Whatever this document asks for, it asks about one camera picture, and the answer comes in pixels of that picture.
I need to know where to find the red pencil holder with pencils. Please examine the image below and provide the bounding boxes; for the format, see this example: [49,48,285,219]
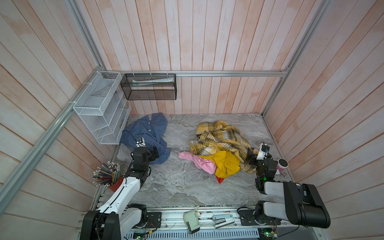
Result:
[93,162,123,192]

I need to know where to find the blue checkered shirt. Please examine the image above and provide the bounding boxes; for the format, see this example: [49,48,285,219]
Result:
[121,113,171,165]

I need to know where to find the pink cup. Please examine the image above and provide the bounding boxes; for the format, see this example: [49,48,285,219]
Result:
[276,159,289,172]

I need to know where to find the grey stapler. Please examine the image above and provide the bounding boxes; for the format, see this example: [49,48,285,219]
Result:
[212,214,235,229]

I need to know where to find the pink cloth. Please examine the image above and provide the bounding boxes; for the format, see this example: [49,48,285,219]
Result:
[178,152,217,175]

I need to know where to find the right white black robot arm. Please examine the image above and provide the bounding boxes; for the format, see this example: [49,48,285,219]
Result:
[246,144,331,229]

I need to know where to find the white wire mesh shelf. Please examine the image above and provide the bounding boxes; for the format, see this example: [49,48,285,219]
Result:
[73,71,132,145]

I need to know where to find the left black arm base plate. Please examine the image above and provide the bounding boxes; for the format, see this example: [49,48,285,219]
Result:
[120,210,162,231]

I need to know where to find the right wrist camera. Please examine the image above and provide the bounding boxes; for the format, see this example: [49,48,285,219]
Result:
[257,143,270,160]

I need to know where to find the white green device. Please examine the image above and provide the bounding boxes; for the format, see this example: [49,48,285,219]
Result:
[183,210,201,235]

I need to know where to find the black mesh basket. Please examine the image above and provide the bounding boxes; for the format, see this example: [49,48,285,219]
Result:
[120,73,177,101]

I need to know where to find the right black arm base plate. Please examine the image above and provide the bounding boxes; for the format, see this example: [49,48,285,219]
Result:
[237,208,281,226]

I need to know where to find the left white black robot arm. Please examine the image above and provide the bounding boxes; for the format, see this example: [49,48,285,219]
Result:
[80,145,159,240]

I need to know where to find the red cloth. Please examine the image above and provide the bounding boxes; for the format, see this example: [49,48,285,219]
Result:
[216,176,225,184]

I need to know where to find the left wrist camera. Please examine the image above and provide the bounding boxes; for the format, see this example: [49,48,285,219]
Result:
[136,138,146,148]

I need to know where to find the horizontal aluminium rail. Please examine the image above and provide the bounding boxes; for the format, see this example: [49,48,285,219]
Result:
[108,70,288,77]

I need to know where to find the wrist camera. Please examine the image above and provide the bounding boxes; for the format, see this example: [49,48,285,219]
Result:
[136,138,146,148]
[257,143,270,160]

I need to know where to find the yellow plaid cloth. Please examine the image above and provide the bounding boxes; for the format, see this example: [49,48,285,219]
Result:
[190,121,256,174]

